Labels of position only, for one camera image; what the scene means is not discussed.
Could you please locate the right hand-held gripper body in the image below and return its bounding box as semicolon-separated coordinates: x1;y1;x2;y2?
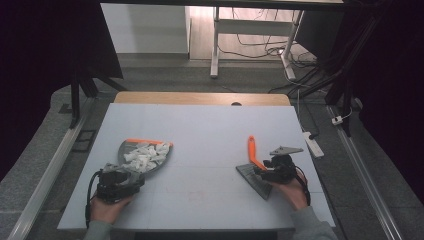
263;145;305;185

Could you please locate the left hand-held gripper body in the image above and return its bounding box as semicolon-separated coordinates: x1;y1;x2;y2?
95;162;141;205

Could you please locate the orange-handled grey brush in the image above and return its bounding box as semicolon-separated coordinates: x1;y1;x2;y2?
235;135;274;201

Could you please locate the pile of white paper scraps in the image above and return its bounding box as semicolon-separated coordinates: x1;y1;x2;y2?
122;142;171;174

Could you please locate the grey dustpan with orange edge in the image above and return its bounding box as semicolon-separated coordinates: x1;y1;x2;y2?
117;137;175;176

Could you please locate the person's left hand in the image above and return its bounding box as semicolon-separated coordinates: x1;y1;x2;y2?
89;194;136;225

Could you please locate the person's right hand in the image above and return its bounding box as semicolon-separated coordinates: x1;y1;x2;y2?
269;175;310;212

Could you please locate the white power strip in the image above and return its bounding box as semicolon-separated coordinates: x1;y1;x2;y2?
302;131;325;159

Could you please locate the pale blue table board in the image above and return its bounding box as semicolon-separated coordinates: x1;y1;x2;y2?
57;102;336;232

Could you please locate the wooden table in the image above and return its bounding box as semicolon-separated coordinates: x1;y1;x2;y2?
113;91;292;107

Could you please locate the black metal stand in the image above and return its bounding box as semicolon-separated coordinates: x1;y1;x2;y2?
324;14;384;138
68;64;130;130

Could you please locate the dark curtain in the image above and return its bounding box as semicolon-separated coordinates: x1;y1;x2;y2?
346;0;424;205
0;0;125;183

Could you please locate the white cabinet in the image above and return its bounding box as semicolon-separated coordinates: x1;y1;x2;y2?
100;3;191;55

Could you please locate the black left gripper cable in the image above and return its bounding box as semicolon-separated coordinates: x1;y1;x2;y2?
84;169;103;230

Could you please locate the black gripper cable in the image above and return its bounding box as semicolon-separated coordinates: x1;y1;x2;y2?
84;169;103;230
294;165;312;207

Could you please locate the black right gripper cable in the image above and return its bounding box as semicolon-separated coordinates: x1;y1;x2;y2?
294;165;312;207

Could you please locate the black floor bracket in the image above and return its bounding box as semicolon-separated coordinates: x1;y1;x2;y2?
71;129;98;154

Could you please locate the aluminium rail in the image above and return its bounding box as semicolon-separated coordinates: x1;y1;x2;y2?
326;104;405;240
6;96;96;240

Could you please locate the small white adapter with cable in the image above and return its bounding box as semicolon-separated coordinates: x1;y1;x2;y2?
331;108;354;126

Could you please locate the tangle of floor cables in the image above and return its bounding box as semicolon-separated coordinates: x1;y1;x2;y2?
218;8;318;69

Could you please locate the white metal desk frame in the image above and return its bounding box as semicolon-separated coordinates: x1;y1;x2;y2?
209;6;305;81

